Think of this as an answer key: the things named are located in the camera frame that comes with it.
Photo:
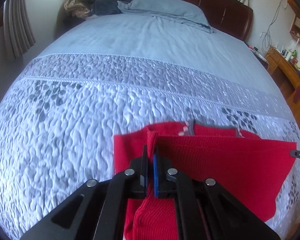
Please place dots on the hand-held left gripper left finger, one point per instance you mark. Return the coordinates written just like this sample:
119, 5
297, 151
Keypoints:
144, 175

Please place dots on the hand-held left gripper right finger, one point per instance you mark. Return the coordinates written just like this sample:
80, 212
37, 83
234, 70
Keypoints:
156, 177

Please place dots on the red knitted sweater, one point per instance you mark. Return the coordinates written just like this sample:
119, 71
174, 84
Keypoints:
215, 167

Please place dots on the dark blue clothes pile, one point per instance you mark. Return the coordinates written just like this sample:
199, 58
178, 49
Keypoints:
107, 5

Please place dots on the wooden desk with clutter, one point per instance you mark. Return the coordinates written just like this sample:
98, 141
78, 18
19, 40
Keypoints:
287, 80

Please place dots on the quilted floral bedspread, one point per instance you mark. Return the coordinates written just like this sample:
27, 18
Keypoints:
90, 92

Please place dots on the white bottle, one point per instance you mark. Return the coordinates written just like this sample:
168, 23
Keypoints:
287, 55

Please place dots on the dark wooden nightstand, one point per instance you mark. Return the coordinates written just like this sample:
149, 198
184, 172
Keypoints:
258, 55

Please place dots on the blue pillow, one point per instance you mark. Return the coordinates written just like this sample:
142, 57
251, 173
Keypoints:
165, 7

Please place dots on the dark wooden headboard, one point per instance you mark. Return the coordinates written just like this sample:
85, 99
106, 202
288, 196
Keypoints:
215, 5

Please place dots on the gold floral cloth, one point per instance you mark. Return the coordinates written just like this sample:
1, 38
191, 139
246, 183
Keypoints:
76, 6

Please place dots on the beige curtain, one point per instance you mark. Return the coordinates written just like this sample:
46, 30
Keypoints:
17, 25

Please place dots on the wooden wall shelf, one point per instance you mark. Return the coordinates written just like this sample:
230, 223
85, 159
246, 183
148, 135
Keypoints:
298, 27

